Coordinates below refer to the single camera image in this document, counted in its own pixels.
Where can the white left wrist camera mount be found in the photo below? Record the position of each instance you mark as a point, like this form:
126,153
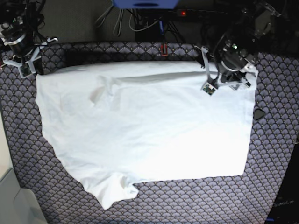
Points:
213,82

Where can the white T-shirt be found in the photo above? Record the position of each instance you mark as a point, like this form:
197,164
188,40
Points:
113,125

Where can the patterned blue table cloth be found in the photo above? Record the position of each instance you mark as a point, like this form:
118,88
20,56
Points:
246,199

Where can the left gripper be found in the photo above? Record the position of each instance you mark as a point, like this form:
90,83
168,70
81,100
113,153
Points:
234,65

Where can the black power strip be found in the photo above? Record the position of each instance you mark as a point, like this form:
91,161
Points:
197,12

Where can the red black clamp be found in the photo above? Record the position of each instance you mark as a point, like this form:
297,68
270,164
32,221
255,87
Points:
164,49

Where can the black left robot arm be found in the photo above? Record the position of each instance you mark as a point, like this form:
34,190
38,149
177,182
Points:
246,29

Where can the black box with logo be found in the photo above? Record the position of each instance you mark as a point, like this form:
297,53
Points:
285,209

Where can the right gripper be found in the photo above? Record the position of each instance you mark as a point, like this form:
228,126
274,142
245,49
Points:
22,45

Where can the black triangular finger pad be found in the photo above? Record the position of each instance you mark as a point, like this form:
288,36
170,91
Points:
258,114

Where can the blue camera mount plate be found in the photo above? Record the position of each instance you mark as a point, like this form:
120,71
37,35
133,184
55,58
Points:
145,4

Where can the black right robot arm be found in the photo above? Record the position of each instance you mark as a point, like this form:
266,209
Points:
19,32

